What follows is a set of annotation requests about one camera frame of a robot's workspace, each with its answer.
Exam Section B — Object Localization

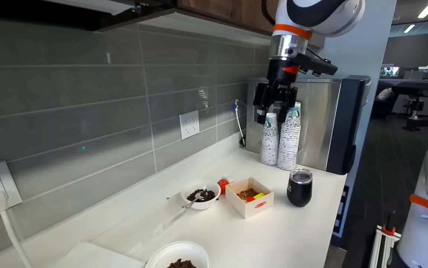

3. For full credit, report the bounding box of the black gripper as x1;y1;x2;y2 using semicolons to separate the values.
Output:
253;58;299;125

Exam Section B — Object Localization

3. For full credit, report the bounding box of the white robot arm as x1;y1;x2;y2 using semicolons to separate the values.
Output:
253;0;366;124

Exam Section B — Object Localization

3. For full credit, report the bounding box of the wooden left cabinet door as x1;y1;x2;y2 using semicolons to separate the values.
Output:
177;0;272;34

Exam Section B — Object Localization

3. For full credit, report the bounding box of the right stack of paper cups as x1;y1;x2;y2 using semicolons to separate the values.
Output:
278;103;302;170

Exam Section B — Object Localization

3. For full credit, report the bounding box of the stack of paper cups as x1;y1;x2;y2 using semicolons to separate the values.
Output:
260;112;278;165
278;103;302;170

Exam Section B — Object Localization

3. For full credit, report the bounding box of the left stack of paper cups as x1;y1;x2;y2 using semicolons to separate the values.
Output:
260;112;278;165

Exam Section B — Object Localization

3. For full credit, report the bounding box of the blue white brush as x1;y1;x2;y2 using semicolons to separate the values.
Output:
234;100;247;148

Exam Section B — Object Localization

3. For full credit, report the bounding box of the stainless steel appliance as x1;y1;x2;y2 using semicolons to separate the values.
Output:
244;75;370;176

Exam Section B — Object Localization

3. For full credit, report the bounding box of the black tumbler cup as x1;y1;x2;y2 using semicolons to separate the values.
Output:
287;168;312;207

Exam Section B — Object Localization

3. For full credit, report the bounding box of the red small object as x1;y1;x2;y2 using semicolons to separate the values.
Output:
217;179;231;195

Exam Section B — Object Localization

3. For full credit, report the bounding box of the small cardboard box with snacks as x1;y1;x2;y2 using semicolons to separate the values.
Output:
226;177;275;219

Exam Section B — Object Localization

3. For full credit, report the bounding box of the metal spoon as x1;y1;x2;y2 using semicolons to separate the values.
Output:
162;188;207;229

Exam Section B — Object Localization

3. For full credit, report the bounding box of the white bowl with spoon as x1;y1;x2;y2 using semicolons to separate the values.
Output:
181;183;220;210

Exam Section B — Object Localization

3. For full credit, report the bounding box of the white bowl front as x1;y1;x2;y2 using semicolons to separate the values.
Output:
146;241;211;268

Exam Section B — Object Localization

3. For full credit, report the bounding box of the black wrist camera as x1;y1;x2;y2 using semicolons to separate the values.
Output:
297;54;338;75

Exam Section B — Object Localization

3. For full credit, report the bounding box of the white wall switch plate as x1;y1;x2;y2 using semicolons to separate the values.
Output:
180;110;199;139

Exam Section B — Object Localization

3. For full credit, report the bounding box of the white power cable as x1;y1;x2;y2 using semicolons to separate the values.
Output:
0;207;33;268

